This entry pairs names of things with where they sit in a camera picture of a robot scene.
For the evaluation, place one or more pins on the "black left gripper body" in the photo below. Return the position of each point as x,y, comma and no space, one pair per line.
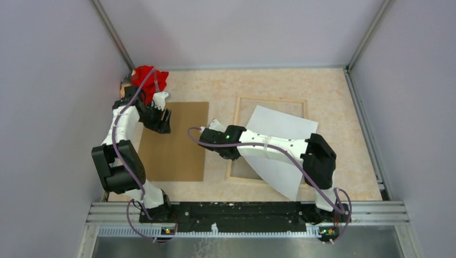
151,119

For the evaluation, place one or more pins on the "brown cardboard backing board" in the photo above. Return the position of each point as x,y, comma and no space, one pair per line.
174,157

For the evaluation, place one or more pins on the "white wooden picture frame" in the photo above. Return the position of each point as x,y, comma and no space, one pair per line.
305,114

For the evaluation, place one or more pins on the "printed photo with white border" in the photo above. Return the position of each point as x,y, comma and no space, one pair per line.
282,176

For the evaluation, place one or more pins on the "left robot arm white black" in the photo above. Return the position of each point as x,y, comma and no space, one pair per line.
117,162

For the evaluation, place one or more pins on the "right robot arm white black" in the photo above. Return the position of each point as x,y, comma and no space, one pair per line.
312,156

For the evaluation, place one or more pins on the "red crumpled cloth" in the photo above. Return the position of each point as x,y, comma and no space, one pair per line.
155,83

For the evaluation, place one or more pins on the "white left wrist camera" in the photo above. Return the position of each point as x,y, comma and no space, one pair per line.
159,100

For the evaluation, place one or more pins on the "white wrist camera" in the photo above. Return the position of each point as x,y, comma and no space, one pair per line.
215,125
159,100

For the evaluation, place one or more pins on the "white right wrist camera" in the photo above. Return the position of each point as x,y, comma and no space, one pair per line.
215,125

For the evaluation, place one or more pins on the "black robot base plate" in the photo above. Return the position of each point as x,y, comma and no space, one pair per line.
241,217

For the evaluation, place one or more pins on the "aluminium front rail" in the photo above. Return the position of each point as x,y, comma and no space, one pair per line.
121,218

